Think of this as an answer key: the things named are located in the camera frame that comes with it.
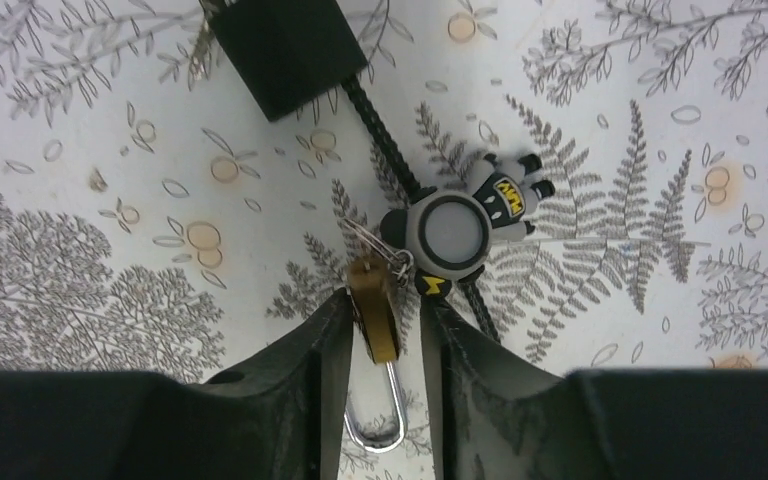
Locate black cord with fob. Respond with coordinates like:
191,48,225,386
199,0,501,346

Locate small brass padlock keys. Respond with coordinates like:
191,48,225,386
343,153,556,454

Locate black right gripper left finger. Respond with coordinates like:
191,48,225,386
0,289,353,479

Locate floral table cloth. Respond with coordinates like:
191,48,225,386
0,1,768,479

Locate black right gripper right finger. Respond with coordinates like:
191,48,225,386
420,299,768,479

